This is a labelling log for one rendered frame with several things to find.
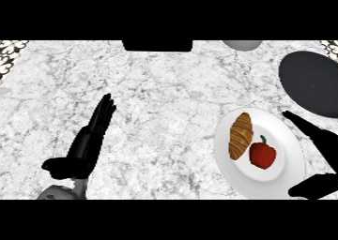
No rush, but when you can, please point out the red bell pepper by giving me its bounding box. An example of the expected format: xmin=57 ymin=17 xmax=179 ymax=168
xmin=249 ymin=134 xmax=280 ymax=171

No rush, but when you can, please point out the dark grey round pan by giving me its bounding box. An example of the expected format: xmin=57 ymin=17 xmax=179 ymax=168
xmin=278 ymin=51 xmax=338 ymax=119

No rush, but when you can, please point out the grey round object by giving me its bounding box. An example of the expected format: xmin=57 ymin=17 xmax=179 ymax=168
xmin=222 ymin=40 xmax=263 ymax=53

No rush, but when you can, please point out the brown croissant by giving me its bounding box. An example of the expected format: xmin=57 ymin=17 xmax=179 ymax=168
xmin=228 ymin=112 xmax=256 ymax=161

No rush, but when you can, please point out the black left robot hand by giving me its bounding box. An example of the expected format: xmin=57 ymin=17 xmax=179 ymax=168
xmin=40 ymin=93 xmax=119 ymax=181

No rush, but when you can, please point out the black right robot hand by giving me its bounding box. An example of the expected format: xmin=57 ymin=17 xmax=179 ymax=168
xmin=283 ymin=110 xmax=338 ymax=201

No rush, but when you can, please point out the white round plate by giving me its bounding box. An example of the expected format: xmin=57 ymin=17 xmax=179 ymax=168
xmin=215 ymin=107 xmax=308 ymax=201

